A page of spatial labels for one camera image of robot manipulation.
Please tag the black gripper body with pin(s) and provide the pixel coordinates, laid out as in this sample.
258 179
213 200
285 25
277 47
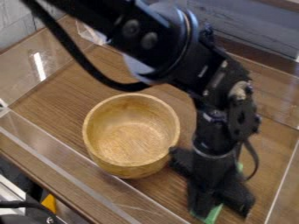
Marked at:
208 168

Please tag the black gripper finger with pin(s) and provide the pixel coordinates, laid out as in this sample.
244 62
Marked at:
201 200
238 198

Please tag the green rectangular block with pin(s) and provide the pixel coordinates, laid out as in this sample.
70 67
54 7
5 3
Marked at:
216 212

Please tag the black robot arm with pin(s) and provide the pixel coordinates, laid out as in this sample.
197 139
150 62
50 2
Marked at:
172 50

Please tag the brown wooden bowl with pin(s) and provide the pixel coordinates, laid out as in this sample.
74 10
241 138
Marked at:
129 132

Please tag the clear acrylic front wall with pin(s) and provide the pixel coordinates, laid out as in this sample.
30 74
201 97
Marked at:
41 140

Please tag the clear acrylic corner bracket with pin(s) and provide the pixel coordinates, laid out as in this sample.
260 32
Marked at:
91 35

